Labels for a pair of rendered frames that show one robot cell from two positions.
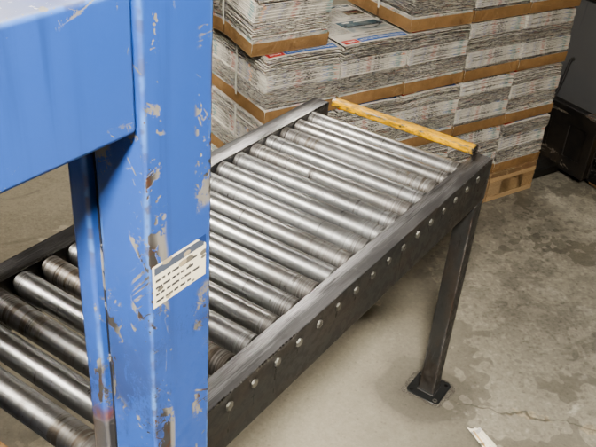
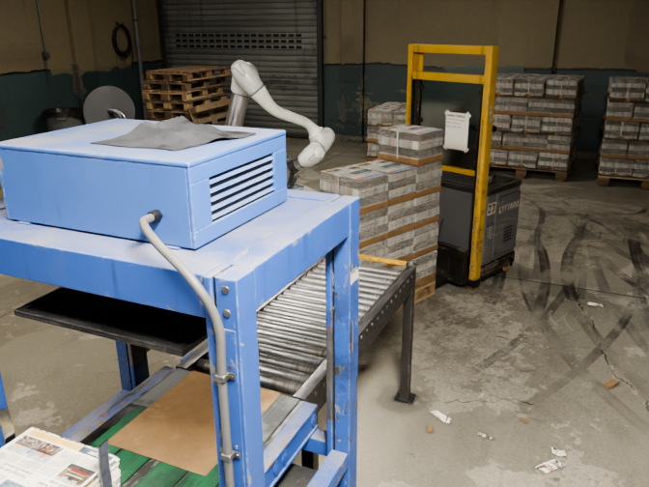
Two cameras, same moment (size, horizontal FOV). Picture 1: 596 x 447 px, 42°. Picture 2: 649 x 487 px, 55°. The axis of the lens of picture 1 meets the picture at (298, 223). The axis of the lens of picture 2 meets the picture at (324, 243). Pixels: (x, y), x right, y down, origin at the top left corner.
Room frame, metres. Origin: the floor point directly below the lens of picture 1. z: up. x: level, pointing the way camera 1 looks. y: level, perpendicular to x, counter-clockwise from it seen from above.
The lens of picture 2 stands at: (-1.19, 0.40, 2.03)
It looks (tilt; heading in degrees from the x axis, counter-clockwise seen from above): 20 degrees down; 352
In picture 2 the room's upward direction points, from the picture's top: 1 degrees counter-clockwise
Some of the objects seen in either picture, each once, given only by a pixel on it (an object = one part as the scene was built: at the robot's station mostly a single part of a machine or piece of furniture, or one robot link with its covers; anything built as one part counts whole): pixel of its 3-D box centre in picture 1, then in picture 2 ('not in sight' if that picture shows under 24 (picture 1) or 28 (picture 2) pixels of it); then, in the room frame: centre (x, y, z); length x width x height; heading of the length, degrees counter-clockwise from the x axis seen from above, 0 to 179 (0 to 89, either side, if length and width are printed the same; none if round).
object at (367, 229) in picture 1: (297, 202); (332, 297); (1.52, 0.01, 0.77); 0.47 x 0.05 x 0.05; 58
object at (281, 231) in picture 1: (262, 225); (321, 307); (1.41, 0.08, 0.77); 0.47 x 0.05 x 0.05; 58
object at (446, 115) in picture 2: not in sight; (448, 123); (3.45, -1.18, 1.28); 0.57 x 0.01 x 0.65; 36
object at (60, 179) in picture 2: not in sight; (150, 173); (0.50, 0.65, 1.65); 0.60 x 0.45 x 0.20; 58
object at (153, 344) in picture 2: not in sight; (162, 292); (0.50, 0.65, 1.30); 0.55 x 0.55 x 0.03; 58
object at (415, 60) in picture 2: not in sight; (411, 157); (3.70, -0.98, 0.97); 0.09 x 0.09 x 1.75; 36
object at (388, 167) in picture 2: not in sight; (383, 166); (3.00, -0.58, 1.06); 0.37 x 0.28 x 0.01; 36
